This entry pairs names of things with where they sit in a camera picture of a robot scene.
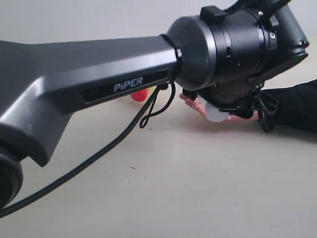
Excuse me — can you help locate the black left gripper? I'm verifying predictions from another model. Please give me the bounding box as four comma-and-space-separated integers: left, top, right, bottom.
198, 79, 261, 119

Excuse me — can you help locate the clear bottle green label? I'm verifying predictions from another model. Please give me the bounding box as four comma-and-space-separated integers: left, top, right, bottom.
198, 96, 229, 122

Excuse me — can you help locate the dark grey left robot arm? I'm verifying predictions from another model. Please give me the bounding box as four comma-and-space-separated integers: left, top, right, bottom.
0, 0, 309, 216

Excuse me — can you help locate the black sleeved forearm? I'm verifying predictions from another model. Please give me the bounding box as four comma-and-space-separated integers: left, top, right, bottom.
258, 80, 317, 134

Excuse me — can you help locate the yellow bottle red cap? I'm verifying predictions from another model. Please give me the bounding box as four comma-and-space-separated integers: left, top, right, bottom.
131, 87, 155, 102

